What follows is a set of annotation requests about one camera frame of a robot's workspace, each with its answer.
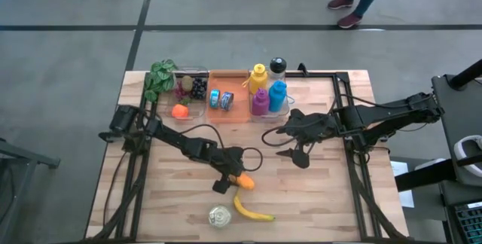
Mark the black flat bar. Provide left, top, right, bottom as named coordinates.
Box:
left=393, top=157, right=466, bottom=193

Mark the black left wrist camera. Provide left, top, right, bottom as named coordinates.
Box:
left=221, top=146, right=246, bottom=169

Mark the white paper sheet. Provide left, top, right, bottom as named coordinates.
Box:
left=389, top=160, right=416, bottom=209

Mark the clear plastic bin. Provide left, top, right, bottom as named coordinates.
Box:
left=164, top=66, right=210, bottom=121
left=248, top=69, right=293, bottom=124

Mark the tin can blue label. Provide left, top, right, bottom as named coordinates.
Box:
left=207, top=204, right=233, bottom=230
left=219, top=91, right=235, bottom=111
left=209, top=89, right=221, bottom=110

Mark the black camera cable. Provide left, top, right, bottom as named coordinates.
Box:
left=261, top=93, right=429, bottom=162
left=179, top=124, right=264, bottom=172

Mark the dark grape bunch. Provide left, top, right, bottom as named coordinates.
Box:
left=190, top=78, right=209, bottom=101

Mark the white headset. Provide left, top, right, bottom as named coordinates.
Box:
left=453, top=134, right=482, bottom=166

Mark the blue squeeze bottle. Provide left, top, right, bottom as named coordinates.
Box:
left=267, top=80, right=295, bottom=113

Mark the magenta squeeze bottle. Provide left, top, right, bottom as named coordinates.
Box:
left=251, top=87, right=271, bottom=117

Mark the black right camera cable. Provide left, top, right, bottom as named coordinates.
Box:
left=261, top=93, right=429, bottom=162

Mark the orange carrot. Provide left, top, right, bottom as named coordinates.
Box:
left=230, top=172, right=256, bottom=191

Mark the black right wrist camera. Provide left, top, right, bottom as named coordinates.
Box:
left=288, top=107, right=313, bottom=124

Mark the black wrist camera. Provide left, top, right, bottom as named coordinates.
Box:
left=288, top=107, right=313, bottom=124
left=221, top=146, right=246, bottom=169

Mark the green striped-leaf plant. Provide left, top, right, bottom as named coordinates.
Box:
left=144, top=58, right=179, bottom=104

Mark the backlit keyboard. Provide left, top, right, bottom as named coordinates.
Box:
left=453, top=200, right=482, bottom=244

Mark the orange fruit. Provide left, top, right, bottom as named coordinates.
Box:
left=171, top=103, right=190, bottom=120

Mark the dark grey side desk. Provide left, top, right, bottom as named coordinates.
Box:
left=430, top=72, right=482, bottom=244

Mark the clear bottle black cap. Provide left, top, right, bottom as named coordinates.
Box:
left=267, top=57, right=288, bottom=83

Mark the yellow squeeze bottle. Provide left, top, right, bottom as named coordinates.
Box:
left=242, top=63, right=269, bottom=96

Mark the yellow banana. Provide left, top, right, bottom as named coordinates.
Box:
left=233, top=188, right=276, bottom=222

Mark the orange plastic bin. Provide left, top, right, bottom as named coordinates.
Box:
left=206, top=69, right=253, bottom=125

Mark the black left camera cable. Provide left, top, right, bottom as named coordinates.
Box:
left=179, top=124, right=264, bottom=172

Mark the black pole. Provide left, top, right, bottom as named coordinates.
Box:
left=447, top=58, right=482, bottom=91

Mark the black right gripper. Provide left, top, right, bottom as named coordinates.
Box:
left=276, top=114, right=340, bottom=169

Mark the dark metal stand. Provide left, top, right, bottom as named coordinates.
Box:
left=0, top=133, right=62, bottom=244

